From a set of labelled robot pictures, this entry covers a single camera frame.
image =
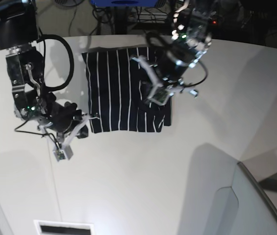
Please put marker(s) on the navy white striped t-shirt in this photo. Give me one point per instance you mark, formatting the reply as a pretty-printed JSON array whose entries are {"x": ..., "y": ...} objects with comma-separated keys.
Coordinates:
[{"x": 117, "y": 90}]

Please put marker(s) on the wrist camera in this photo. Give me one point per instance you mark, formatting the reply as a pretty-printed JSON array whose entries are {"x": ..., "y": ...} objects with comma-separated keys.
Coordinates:
[
  {"x": 158, "y": 95},
  {"x": 65, "y": 153}
]

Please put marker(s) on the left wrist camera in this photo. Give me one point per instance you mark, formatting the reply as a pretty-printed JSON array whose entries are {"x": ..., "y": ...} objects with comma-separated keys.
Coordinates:
[{"x": 158, "y": 95}]

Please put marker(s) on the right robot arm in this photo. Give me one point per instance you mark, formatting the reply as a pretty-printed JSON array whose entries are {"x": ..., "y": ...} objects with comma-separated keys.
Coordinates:
[{"x": 33, "y": 99}]

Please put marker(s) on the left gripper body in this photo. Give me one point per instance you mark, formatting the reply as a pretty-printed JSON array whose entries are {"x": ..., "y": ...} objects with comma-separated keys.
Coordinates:
[{"x": 167, "y": 72}]

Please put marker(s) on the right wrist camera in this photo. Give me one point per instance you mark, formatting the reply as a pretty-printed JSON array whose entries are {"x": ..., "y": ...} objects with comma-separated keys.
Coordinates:
[{"x": 65, "y": 153}]

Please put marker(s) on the blue plastic bin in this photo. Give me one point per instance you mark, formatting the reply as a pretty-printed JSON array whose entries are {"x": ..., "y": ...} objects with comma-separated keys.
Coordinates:
[{"x": 121, "y": 3}]

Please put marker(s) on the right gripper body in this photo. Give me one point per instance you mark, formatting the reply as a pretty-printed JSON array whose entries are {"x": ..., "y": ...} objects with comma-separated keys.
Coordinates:
[{"x": 58, "y": 121}]

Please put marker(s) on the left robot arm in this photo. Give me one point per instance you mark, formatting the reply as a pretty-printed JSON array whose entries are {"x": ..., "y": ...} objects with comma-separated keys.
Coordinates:
[{"x": 190, "y": 40}]

